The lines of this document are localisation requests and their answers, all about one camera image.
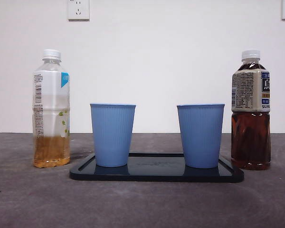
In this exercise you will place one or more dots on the pale tea bottle white label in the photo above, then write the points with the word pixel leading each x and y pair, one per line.
pixel 50 95

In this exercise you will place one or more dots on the dark tea bottle cream label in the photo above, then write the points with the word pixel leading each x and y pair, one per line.
pixel 249 133

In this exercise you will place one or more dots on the blue ribbed plastic cup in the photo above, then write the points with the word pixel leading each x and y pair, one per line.
pixel 200 135
pixel 112 135

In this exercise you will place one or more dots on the dark rectangular tray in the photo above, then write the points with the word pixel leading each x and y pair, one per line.
pixel 156 176

